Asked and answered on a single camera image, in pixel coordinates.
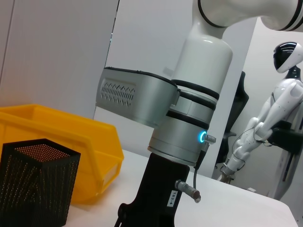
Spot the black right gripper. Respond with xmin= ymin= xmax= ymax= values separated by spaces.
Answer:
xmin=115 ymin=153 xmax=190 ymax=227

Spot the black mesh pen holder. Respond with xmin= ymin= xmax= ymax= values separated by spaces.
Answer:
xmin=0 ymin=139 xmax=81 ymax=227

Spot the yellow plastic bin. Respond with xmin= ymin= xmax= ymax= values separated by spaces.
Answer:
xmin=0 ymin=104 xmax=125 ymax=205

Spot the white humanoid stand column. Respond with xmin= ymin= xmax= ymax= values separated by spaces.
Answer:
xmin=272 ymin=148 xmax=303 ymax=201

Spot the white humanoid robot black face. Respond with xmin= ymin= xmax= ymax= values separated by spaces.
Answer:
xmin=220 ymin=42 xmax=303 ymax=183

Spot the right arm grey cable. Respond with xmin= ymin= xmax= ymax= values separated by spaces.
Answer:
xmin=175 ymin=132 xmax=217 ymax=204

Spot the right wrist silver camera housing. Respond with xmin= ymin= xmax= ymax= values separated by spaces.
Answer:
xmin=96 ymin=67 xmax=180 ymax=130

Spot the black humanoid stand bracket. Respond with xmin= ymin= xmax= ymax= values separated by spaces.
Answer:
xmin=271 ymin=120 xmax=303 ymax=154

